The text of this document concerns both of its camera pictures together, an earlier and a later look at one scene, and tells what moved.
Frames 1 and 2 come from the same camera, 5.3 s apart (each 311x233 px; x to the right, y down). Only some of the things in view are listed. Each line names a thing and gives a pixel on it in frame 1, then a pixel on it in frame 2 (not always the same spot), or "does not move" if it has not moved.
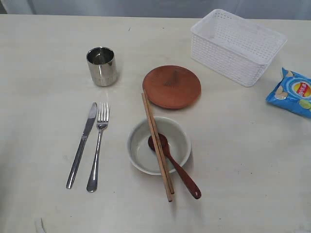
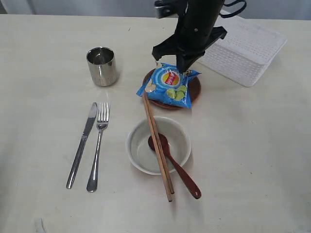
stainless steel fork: (102, 122) does not move
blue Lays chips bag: (293, 93) -> (166, 85)
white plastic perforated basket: (234, 47) does not move
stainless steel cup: (101, 64) does not move
